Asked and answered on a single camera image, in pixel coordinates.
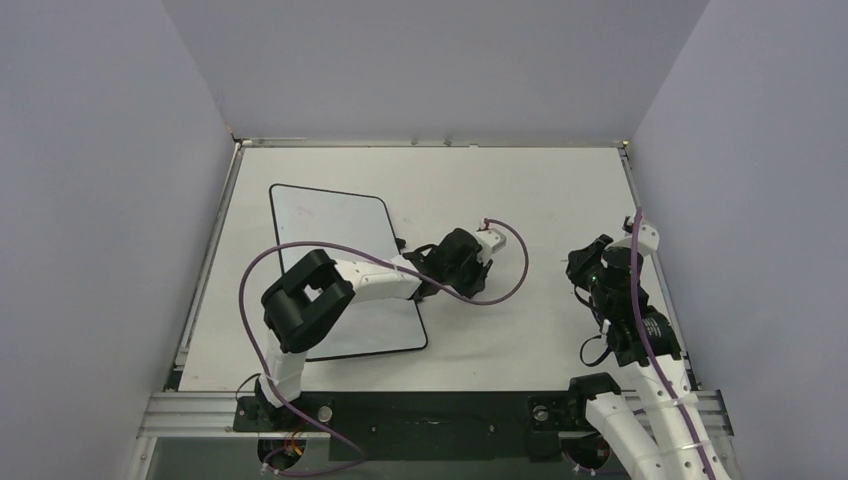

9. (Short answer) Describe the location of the black framed whiteboard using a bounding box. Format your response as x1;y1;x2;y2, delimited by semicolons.
269;184;428;362

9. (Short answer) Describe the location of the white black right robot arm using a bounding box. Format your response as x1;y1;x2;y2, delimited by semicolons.
563;227;729;479

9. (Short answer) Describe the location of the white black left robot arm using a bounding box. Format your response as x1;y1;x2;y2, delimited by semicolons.
255;228;506;430

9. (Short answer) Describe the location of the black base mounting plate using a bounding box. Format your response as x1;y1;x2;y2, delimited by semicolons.
233;390;631;463

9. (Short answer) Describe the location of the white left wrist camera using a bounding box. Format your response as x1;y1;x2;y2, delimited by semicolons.
473;219;506;264

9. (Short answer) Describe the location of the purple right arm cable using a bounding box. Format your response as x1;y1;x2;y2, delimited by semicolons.
563;207;720;480

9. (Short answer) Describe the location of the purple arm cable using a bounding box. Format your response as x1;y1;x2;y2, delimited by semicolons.
563;207;720;480
238;218;530;477

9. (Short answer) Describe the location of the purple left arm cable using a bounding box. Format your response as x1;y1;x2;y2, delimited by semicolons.
238;218;530;477

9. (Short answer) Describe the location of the aluminium front frame rail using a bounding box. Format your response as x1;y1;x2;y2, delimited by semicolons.
137;391;290;439

